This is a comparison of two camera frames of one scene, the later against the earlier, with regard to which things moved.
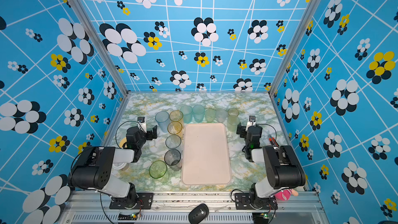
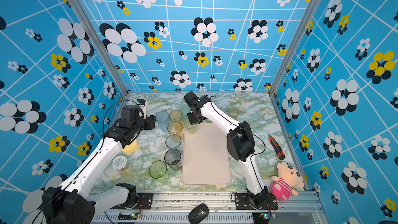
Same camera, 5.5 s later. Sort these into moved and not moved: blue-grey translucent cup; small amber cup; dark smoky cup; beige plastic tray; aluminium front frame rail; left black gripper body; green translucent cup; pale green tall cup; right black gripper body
Moved: right black gripper body; pale green tall cup; left black gripper body
Not moved: green translucent cup; small amber cup; beige plastic tray; blue-grey translucent cup; dark smoky cup; aluminium front frame rail
